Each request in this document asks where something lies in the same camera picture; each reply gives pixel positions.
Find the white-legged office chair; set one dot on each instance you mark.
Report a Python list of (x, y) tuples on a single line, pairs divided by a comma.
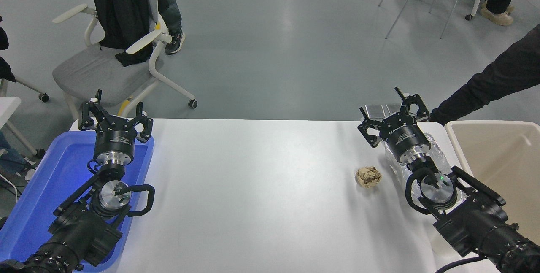
[(25, 86)]

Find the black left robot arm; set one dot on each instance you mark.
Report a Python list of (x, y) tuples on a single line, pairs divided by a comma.
[(80, 235)]

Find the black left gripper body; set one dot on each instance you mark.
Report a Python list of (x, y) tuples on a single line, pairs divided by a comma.
[(114, 140)]

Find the crumpled tan paper ball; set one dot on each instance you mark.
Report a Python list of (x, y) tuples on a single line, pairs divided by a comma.
[(368, 177)]

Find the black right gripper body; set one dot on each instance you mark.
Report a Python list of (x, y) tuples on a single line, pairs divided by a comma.
[(406, 136)]

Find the blue plastic tray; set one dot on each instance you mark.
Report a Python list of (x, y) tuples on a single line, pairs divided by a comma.
[(46, 171)]

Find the metal floor plate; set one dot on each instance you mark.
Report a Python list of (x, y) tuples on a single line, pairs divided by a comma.
[(374, 111), (392, 108)]

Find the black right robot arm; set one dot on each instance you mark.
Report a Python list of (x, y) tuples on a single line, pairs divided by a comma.
[(472, 218)]

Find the white side table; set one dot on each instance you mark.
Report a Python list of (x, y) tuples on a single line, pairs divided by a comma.
[(8, 106)]

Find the large pale bin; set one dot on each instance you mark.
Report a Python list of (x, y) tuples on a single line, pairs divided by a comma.
[(498, 155)]

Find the black jacket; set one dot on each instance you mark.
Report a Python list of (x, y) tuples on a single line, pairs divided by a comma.
[(120, 7)]

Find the grey office chair with armrests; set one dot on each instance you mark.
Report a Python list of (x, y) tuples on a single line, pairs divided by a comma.
[(90, 72)]

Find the crumpled foil tray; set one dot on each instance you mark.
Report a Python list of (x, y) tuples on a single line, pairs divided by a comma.
[(438, 152)]

